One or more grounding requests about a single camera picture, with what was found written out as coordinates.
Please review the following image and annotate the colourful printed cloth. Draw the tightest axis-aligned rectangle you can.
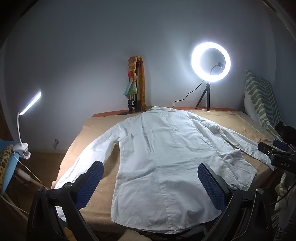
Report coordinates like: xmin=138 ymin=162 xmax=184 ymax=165
xmin=124 ymin=57 xmax=139 ymax=96

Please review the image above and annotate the green striped white pillow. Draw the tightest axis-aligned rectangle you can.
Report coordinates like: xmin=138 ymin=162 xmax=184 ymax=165
xmin=243 ymin=70 xmax=284 ymax=142

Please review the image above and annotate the white button shirt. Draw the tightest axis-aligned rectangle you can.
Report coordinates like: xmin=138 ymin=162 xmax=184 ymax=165
xmin=52 ymin=106 xmax=277 ymax=234

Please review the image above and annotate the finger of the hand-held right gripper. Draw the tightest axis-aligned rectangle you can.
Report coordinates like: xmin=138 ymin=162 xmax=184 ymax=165
xmin=258 ymin=142 xmax=289 ymax=160
xmin=273 ymin=139 xmax=289 ymax=151

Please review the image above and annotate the white lamp cable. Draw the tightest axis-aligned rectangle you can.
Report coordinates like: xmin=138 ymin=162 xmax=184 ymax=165
xmin=0 ymin=155 xmax=47 ymax=214

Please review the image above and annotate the white ring light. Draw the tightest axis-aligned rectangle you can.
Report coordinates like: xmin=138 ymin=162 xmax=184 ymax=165
xmin=191 ymin=42 xmax=231 ymax=82

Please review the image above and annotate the beige blanket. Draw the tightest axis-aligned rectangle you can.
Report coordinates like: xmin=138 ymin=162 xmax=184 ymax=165
xmin=50 ymin=111 xmax=280 ymax=241

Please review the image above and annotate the pale checked bedsheet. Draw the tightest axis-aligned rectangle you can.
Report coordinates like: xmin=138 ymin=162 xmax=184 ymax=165
xmin=233 ymin=111 xmax=281 ymax=143

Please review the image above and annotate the black ring light cable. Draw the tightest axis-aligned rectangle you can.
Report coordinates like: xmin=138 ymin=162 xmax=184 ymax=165
xmin=170 ymin=80 xmax=205 ymax=108

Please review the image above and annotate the person's pale clothing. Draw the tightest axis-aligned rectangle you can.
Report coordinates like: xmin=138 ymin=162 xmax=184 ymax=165
xmin=275 ymin=173 xmax=296 ymax=241

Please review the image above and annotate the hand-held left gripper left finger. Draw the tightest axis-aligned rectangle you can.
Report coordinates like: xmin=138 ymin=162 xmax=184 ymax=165
xmin=26 ymin=161 xmax=104 ymax=241

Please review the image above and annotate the blue chair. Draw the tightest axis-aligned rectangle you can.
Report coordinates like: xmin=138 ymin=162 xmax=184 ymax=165
xmin=0 ymin=139 xmax=20 ymax=195

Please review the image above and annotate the folded silver tripod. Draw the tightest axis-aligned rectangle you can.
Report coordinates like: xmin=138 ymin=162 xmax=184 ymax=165
xmin=127 ymin=61 xmax=142 ymax=113

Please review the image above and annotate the black gooseneck phone holder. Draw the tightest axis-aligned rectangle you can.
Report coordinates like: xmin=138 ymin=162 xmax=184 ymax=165
xmin=209 ymin=61 xmax=226 ymax=75

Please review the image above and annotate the black mini tripod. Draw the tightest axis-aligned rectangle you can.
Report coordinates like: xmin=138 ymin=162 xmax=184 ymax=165
xmin=196 ymin=82 xmax=211 ymax=112

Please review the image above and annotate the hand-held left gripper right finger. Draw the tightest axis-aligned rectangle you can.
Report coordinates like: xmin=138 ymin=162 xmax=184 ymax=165
xmin=198 ymin=163 xmax=278 ymax=241

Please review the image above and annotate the leopard print cloth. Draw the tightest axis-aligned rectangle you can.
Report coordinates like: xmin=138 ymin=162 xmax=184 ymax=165
xmin=0 ymin=144 xmax=14 ymax=193

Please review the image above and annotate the white clamp desk lamp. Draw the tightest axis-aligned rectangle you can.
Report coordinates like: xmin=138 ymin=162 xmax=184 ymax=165
xmin=13 ymin=91 xmax=42 ymax=160

